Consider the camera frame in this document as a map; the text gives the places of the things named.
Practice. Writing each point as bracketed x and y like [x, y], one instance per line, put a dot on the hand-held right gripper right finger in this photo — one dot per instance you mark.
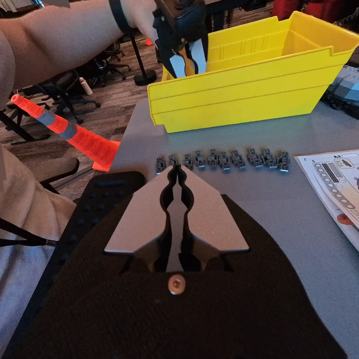
[218, 224]

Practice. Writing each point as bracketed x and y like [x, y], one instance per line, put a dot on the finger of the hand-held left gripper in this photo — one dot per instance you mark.
[176, 66]
[199, 56]

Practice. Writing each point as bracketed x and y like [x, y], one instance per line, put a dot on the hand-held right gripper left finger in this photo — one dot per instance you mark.
[137, 224]

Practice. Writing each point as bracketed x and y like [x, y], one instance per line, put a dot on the yellow storage bin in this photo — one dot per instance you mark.
[238, 92]

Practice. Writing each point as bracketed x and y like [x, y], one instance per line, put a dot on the row of grey connector bricks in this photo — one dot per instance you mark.
[252, 158]

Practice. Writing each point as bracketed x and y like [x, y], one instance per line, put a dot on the person's left forearm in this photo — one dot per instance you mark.
[56, 42]

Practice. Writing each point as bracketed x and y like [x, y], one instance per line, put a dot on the person's left hand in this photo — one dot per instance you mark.
[143, 19]

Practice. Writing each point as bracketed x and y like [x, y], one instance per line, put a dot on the black round-base stand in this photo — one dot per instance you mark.
[144, 78]

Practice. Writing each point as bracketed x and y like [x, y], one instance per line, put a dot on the small orange cone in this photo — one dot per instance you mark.
[148, 42]

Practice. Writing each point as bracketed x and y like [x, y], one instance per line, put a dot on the black office chair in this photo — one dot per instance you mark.
[66, 95]
[112, 66]

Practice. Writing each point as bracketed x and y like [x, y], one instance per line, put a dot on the white bottle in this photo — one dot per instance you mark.
[86, 87]

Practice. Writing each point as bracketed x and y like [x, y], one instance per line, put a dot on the orange traffic cone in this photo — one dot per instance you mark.
[89, 143]

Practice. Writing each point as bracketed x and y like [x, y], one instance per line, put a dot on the red bag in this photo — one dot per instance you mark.
[286, 8]
[325, 11]

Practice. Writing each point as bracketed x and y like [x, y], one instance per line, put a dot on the black mesh chair part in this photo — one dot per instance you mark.
[56, 168]

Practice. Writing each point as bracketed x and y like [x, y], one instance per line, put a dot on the open instruction booklet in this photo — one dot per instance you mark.
[336, 190]

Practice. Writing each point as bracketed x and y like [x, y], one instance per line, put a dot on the grey toy battery hub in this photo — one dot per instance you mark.
[347, 87]

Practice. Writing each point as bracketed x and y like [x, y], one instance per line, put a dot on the black table leg frame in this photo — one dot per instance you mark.
[16, 127]

